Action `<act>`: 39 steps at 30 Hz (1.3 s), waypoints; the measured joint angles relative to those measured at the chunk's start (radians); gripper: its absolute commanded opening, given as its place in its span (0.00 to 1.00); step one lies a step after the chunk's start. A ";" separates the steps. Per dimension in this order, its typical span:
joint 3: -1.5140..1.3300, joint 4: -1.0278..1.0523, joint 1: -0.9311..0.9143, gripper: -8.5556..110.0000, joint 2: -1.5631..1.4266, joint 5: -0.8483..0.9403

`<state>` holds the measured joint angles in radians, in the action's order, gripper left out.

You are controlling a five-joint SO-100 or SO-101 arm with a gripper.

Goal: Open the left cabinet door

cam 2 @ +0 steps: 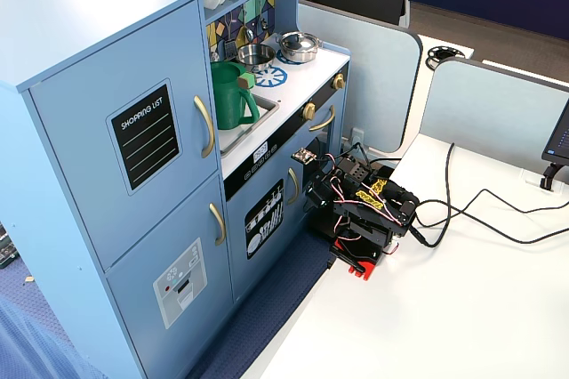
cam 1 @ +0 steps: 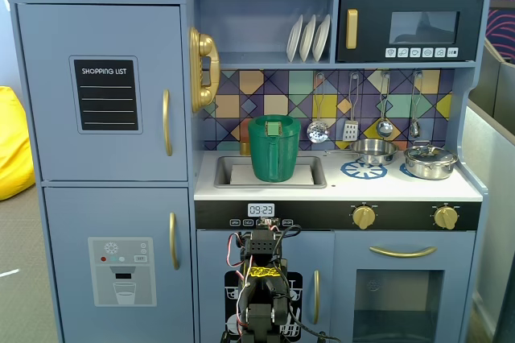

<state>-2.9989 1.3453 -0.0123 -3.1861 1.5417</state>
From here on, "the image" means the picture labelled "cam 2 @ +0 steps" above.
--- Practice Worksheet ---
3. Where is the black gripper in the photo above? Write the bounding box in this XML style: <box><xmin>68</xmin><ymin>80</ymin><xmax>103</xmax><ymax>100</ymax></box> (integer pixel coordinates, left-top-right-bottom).
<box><xmin>307</xmin><ymin>165</ymin><xmax>344</xmax><ymax>238</ymax></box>

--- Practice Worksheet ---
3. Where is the shopping list fridge door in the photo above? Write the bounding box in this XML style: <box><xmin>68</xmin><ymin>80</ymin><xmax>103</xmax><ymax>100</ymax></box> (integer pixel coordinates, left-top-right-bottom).
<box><xmin>28</xmin><ymin>0</ymin><xmax>221</xmax><ymax>271</ymax></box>

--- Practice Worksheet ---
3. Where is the dishwasher print cabinet door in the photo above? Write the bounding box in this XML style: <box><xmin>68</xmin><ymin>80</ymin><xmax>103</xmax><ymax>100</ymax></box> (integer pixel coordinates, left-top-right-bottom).
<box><xmin>224</xmin><ymin>154</ymin><xmax>309</xmax><ymax>305</ymax></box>

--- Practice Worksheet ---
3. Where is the blue oven door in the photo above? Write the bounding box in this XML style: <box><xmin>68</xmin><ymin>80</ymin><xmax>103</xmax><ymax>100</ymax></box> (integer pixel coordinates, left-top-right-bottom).
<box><xmin>304</xmin><ymin>93</ymin><xmax>346</xmax><ymax>162</ymax></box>

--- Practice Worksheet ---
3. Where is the open steel pot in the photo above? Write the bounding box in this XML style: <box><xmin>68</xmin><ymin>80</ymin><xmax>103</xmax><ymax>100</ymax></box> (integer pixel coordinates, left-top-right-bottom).
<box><xmin>236</xmin><ymin>44</ymin><xmax>277</xmax><ymax>73</ymax></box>

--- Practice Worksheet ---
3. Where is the ice dispenser fridge door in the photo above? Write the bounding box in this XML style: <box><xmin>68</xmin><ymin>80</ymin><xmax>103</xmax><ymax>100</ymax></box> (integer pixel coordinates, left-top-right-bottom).
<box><xmin>105</xmin><ymin>173</ymin><xmax>235</xmax><ymax>367</ymax></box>

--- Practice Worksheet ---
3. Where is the blue toy kitchen cabinet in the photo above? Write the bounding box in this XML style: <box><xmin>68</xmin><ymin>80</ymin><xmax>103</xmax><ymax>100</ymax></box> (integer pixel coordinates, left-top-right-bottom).
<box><xmin>0</xmin><ymin>0</ymin><xmax>352</xmax><ymax>379</ymax></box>

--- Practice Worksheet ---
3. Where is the red table clamp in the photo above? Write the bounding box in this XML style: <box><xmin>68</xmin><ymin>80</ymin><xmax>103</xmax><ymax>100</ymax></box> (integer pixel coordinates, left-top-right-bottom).
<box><xmin>331</xmin><ymin>238</ymin><xmax>380</xmax><ymax>283</ymax></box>

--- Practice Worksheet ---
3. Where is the rounded grey desk divider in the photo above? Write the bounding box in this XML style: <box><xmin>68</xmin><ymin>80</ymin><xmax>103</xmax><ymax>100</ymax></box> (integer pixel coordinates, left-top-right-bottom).
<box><xmin>296</xmin><ymin>0</ymin><xmax>423</xmax><ymax>154</ymax></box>

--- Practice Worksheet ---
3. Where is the green plastic pitcher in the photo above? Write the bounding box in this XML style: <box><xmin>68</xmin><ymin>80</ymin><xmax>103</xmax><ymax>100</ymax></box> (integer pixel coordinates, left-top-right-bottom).
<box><xmin>210</xmin><ymin>60</ymin><xmax>261</xmax><ymax>132</ymax></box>

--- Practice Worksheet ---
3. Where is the lidded steel pot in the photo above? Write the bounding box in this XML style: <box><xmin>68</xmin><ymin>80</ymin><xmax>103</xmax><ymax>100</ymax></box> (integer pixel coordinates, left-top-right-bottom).
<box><xmin>275</xmin><ymin>30</ymin><xmax>324</xmax><ymax>64</ymax></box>

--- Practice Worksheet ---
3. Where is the black toy spatula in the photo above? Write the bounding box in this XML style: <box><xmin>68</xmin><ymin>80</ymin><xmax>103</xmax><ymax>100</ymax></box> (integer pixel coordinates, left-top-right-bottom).
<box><xmin>224</xmin><ymin>18</ymin><xmax>237</xmax><ymax>60</ymax></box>

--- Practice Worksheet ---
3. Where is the wide grey desk divider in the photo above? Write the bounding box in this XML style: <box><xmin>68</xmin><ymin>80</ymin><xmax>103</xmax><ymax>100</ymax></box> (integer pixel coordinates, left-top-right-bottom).
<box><xmin>417</xmin><ymin>58</ymin><xmax>569</xmax><ymax>172</ymax></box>

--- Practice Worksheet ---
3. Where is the silver toy ladle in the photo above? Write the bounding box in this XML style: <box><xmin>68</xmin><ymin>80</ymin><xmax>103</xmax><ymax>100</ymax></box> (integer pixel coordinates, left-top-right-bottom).
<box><xmin>242</xmin><ymin>7</ymin><xmax>255</xmax><ymax>43</ymax></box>

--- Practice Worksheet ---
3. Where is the black filament spool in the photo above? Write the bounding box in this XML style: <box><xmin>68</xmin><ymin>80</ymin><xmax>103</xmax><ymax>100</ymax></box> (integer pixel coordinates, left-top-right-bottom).
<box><xmin>424</xmin><ymin>44</ymin><xmax>474</xmax><ymax>71</ymax></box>

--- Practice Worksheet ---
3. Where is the black monitor stand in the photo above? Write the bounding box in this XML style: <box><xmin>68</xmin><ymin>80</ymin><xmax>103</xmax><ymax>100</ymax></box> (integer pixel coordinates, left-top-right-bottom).
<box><xmin>539</xmin><ymin>162</ymin><xmax>564</xmax><ymax>190</ymax></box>

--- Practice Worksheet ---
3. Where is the lit computer monitor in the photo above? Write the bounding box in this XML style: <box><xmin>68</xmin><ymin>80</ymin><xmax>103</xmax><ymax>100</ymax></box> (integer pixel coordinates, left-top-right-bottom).
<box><xmin>541</xmin><ymin>96</ymin><xmax>569</xmax><ymax>165</ymax></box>

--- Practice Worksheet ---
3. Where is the light blue cloth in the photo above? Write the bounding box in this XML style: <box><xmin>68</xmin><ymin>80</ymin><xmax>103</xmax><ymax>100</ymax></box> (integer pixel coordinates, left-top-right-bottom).
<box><xmin>0</xmin><ymin>292</ymin><xmax>106</xmax><ymax>379</ymax></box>

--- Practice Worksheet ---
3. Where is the green parts box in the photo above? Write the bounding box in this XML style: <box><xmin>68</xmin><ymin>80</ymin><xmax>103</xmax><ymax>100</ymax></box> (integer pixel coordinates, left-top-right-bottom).
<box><xmin>0</xmin><ymin>225</ymin><xmax>20</xmax><ymax>270</ymax></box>

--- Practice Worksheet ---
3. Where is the small metallic camera module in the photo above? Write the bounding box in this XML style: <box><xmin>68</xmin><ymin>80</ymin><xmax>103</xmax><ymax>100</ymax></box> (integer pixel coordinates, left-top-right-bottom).
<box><xmin>291</xmin><ymin>147</ymin><xmax>317</xmax><ymax>165</ymax></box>

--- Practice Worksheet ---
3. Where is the black plugged power cable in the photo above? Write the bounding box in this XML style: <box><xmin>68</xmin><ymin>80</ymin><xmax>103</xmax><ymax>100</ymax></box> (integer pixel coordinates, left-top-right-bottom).
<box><xmin>409</xmin><ymin>142</ymin><xmax>456</xmax><ymax>248</ymax></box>

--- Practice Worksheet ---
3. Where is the thin black cable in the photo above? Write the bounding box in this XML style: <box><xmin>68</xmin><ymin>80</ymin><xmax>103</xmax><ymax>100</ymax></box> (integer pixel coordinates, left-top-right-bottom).
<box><xmin>415</xmin><ymin>189</ymin><xmax>569</xmax><ymax>221</ymax></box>
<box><xmin>415</xmin><ymin>207</ymin><xmax>569</xmax><ymax>246</ymax></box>

